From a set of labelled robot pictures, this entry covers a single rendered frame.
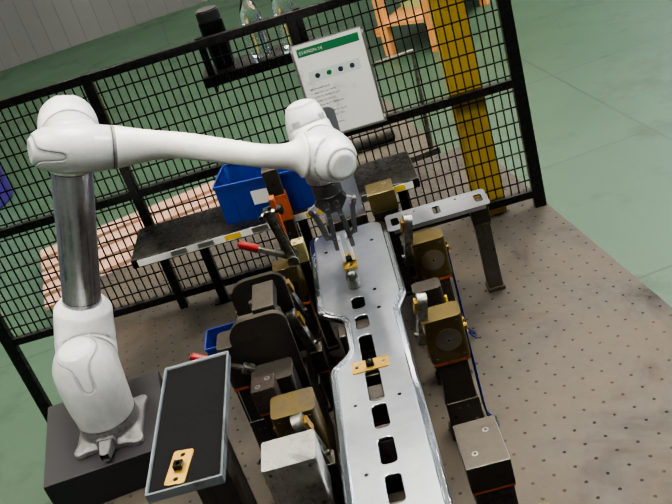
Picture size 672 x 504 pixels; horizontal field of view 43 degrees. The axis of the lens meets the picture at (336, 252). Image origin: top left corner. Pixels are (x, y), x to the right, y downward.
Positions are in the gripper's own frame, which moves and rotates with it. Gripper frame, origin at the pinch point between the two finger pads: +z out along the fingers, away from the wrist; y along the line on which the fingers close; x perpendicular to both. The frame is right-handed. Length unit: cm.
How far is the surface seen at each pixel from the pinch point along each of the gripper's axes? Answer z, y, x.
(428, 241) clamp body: 0.3, 20.9, -8.5
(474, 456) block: 2, 15, -85
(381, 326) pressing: 4.7, 4.2, -33.2
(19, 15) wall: 47, -351, 919
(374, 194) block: -1.3, 11.2, 23.5
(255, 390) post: -5, -23, -58
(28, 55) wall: 96, -362, 918
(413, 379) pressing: 5, 8, -55
